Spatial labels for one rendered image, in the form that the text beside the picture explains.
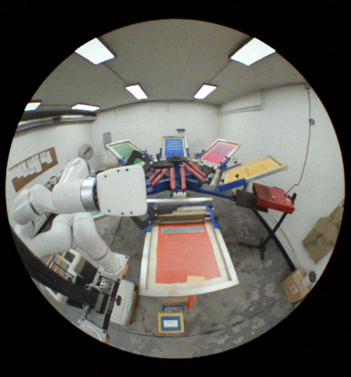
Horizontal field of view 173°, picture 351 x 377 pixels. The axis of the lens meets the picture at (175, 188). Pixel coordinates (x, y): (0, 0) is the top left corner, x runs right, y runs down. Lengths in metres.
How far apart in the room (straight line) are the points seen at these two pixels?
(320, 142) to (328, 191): 0.69
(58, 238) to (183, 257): 0.70
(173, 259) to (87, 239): 0.57
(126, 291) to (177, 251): 0.92
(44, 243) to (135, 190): 0.39
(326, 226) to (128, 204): 2.19
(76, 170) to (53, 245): 0.27
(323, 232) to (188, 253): 1.97
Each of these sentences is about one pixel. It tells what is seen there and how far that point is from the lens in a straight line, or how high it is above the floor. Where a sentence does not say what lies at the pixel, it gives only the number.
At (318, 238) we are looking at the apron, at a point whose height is 0.83.
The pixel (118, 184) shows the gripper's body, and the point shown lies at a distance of 0.22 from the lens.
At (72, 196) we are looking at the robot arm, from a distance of 0.25.
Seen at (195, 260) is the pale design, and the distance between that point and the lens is 0.81.
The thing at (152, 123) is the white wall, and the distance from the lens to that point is 4.86.
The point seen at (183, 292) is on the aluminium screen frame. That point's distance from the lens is 0.71.
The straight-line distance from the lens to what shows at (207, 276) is 0.78.
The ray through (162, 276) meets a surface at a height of 0.96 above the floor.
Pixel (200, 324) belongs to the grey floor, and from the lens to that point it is 1.74.
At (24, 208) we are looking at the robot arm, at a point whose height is 1.60.
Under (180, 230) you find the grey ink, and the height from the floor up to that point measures 0.96.
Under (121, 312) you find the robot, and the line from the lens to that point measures 1.53.
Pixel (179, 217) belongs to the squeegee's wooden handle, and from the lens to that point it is 0.94.
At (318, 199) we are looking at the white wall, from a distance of 2.17.
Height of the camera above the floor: 1.69
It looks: 30 degrees down
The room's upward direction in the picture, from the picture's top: straight up
